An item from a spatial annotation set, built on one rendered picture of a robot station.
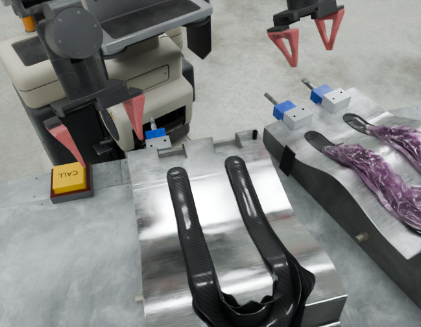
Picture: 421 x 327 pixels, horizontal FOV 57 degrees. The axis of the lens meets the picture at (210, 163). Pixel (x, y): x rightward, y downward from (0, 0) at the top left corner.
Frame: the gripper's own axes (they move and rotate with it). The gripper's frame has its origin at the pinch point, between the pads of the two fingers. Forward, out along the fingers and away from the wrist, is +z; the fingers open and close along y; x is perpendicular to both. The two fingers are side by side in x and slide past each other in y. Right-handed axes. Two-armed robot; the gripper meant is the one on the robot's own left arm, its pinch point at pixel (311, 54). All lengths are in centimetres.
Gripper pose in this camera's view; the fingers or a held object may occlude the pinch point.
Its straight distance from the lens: 80.9
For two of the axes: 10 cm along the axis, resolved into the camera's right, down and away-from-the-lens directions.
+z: 2.8, 8.6, 4.2
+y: 8.2, -4.4, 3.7
